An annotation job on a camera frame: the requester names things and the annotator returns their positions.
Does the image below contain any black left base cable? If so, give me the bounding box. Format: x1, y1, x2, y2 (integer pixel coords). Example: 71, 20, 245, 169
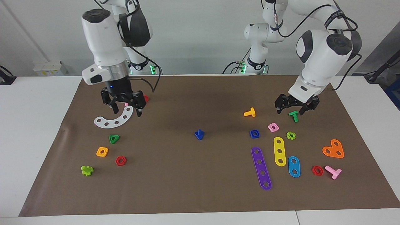
222, 61, 247, 74

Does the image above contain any yellow three-hole strip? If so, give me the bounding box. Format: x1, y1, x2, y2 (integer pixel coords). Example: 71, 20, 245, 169
273, 137, 287, 167

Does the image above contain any white curved five-hole strip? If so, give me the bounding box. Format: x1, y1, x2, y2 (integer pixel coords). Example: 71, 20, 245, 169
94, 105, 134, 129

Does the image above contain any orange heart three-hole plate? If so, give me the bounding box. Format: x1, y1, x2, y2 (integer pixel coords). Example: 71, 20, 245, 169
322, 139, 344, 159

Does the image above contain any black table clamp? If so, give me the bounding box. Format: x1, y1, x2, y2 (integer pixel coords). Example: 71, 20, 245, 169
0, 65, 17, 85

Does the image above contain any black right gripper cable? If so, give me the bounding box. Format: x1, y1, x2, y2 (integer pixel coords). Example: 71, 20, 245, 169
117, 12, 163, 93

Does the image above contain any purple four-hole strip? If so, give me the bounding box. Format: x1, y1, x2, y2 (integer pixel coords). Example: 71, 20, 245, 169
251, 147, 272, 191

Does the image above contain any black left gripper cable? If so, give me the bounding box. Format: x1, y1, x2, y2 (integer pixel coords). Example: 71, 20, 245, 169
272, 0, 363, 92

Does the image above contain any black stand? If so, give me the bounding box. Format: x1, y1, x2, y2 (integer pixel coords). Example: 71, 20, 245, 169
364, 50, 400, 83

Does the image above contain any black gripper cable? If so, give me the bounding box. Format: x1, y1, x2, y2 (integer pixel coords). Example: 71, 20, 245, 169
117, 12, 163, 93
272, 0, 363, 92

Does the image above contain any brown table mat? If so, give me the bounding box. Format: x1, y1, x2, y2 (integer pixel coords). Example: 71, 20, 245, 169
19, 75, 400, 217

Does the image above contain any blue two-hole strip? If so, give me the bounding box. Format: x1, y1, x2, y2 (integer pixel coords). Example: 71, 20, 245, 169
288, 156, 301, 178

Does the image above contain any blue background object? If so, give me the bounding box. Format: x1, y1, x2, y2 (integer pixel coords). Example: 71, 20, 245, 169
385, 80, 400, 110

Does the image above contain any white background box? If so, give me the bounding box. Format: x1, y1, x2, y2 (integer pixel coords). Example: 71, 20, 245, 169
33, 61, 68, 76

